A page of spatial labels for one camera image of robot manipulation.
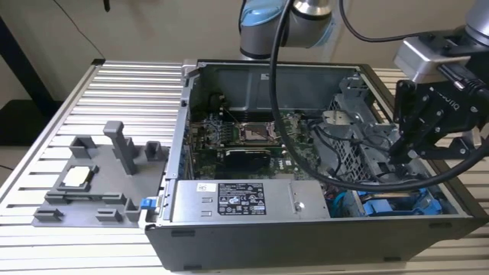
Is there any open black PC case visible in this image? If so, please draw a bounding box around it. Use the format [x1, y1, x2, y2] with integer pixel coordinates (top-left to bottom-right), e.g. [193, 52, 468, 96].
[143, 58, 489, 272]

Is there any metal disk bay cage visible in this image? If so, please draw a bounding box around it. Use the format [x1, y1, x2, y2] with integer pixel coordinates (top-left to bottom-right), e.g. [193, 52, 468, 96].
[309, 74, 432, 190]

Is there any socket cover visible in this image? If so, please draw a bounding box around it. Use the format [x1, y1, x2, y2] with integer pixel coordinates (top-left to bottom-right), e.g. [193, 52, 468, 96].
[281, 113, 302, 138]

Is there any black furniture post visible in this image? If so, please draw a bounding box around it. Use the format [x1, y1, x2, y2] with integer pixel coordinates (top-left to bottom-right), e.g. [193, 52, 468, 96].
[0, 15, 58, 104]

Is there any grey parts rack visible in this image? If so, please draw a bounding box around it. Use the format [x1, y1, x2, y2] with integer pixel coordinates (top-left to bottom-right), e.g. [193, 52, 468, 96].
[31, 120, 170, 229]

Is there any black disk wire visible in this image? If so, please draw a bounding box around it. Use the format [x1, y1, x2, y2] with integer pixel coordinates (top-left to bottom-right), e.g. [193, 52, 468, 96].
[358, 134, 405, 184]
[313, 125, 386, 147]

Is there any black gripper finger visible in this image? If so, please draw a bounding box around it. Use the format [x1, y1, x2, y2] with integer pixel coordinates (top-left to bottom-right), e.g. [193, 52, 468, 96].
[387, 79, 446, 166]
[410, 134, 482, 161]

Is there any blue wire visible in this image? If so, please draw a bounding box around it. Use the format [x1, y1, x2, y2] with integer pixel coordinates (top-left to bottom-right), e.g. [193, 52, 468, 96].
[329, 191, 346, 217]

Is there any silver power supply unit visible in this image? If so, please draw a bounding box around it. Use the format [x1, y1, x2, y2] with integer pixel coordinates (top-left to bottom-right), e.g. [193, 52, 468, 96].
[169, 179, 331, 223]

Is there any blue disk carrier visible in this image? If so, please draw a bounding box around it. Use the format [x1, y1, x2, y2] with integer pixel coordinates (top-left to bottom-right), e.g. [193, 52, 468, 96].
[361, 200, 443, 216]

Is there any locking lever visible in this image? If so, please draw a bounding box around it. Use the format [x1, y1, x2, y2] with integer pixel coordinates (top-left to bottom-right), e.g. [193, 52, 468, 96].
[221, 106, 242, 125]

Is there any CPU socket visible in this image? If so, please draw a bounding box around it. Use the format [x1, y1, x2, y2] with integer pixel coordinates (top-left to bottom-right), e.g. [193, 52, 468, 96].
[234, 121, 273, 144]

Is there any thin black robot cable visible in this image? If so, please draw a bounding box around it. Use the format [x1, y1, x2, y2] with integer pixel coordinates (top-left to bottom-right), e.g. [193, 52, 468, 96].
[337, 0, 466, 43]

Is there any green motherboard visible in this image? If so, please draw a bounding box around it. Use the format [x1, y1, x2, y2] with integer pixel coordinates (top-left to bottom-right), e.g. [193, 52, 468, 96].
[189, 110, 325, 181]

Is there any black box on floor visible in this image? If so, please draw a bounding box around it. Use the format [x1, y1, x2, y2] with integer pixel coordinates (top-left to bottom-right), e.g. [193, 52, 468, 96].
[0, 99, 63, 147]

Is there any black graphics card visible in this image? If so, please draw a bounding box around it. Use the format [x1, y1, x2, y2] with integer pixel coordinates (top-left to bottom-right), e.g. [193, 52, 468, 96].
[215, 146, 287, 172]

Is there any blue case latch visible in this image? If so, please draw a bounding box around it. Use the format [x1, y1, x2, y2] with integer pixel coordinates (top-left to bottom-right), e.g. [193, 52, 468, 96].
[138, 197, 158, 214]

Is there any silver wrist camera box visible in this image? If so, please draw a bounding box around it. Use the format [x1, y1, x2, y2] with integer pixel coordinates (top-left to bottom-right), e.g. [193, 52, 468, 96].
[391, 37, 471, 84]

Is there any silver CPU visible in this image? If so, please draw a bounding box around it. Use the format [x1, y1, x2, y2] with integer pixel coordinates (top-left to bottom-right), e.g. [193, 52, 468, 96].
[59, 166, 94, 187]

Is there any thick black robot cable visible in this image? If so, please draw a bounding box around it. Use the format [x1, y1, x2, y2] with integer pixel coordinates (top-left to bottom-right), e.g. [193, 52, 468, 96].
[267, 0, 489, 193]

